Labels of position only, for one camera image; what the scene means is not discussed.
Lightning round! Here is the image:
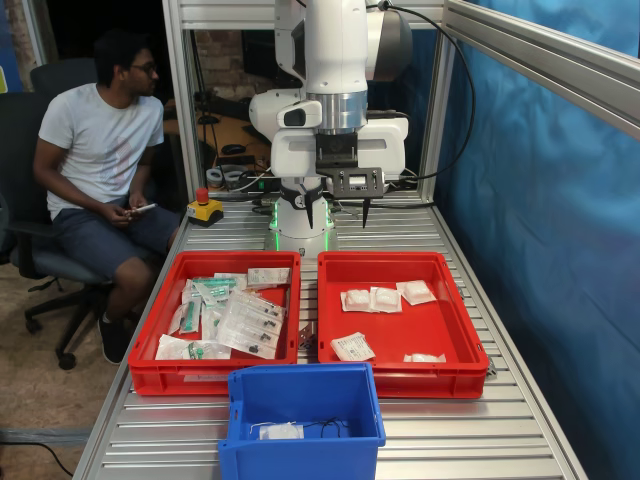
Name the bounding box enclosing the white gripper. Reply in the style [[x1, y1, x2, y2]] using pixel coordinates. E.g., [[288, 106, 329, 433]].
[[271, 117, 408, 230]]

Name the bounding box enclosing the printed gauze packet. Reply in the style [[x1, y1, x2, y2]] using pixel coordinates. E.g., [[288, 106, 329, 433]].
[[329, 330, 377, 363]]

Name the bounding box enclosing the yellow emergency stop box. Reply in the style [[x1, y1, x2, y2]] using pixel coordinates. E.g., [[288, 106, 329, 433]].
[[186, 187, 226, 229]]

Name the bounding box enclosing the black power strip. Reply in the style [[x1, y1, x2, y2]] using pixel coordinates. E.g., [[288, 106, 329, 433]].
[[239, 175, 282, 194]]

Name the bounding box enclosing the white labelled flat packet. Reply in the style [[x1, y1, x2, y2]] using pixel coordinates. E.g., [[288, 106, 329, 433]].
[[246, 267, 293, 290]]

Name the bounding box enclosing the red plastic crate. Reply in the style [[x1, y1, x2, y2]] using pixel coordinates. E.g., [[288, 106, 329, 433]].
[[316, 250, 492, 400], [127, 249, 303, 398]]

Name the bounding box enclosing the clear syringe blister pack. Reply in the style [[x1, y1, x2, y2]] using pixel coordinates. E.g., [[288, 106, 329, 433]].
[[215, 288, 287, 361]]

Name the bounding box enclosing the wooden desk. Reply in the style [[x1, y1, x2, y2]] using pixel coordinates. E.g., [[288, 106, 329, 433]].
[[196, 110, 274, 172]]

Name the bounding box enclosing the green syringe in wrapper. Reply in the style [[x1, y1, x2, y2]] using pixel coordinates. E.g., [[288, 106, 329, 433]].
[[192, 276, 236, 307], [199, 304, 227, 343]]

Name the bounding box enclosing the black computer monitor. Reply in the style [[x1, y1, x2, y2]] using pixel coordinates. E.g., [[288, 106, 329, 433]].
[[241, 30, 279, 82]]

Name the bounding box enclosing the white packet with green item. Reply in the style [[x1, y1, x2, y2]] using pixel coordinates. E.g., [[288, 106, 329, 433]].
[[167, 287, 202, 336]]

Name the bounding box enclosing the blue fabric backdrop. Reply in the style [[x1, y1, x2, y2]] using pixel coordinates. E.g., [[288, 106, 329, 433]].
[[368, 0, 640, 480]]

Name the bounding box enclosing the black thread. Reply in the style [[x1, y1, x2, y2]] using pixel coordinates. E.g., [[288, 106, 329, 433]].
[[303, 417, 351, 438]]

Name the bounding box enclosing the man in white t-shirt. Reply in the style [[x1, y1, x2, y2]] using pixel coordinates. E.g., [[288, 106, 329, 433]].
[[32, 28, 182, 366]]

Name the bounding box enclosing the blue plastic storage bin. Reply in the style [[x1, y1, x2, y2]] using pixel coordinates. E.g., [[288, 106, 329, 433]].
[[217, 362, 388, 480]]

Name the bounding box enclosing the dark office chair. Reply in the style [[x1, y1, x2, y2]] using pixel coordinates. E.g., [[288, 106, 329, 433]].
[[0, 92, 119, 372], [29, 56, 100, 99]]

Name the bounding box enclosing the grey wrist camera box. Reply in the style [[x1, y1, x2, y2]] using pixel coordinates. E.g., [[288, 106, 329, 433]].
[[327, 167, 388, 200]]

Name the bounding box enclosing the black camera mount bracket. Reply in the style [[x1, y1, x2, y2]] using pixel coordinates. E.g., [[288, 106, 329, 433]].
[[315, 128, 359, 172]]

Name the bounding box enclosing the black cable bundle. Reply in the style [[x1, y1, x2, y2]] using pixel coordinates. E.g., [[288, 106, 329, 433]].
[[249, 196, 282, 217]]

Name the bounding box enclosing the aluminium frame post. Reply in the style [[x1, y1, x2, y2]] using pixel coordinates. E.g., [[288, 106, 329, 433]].
[[161, 0, 202, 216], [416, 24, 459, 202]]

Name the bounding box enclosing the metal angle bracket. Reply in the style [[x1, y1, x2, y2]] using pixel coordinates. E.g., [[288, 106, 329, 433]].
[[297, 322, 319, 352]]

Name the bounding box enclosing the black camera cable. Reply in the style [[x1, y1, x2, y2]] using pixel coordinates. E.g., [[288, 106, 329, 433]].
[[379, 0, 477, 206]]

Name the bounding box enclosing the aluminium frame beam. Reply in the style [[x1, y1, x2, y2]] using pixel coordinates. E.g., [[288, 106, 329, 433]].
[[177, 0, 447, 32], [441, 0, 640, 137]]

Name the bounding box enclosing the white string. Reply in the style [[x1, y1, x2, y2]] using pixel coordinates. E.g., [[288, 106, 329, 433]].
[[246, 422, 281, 442]]

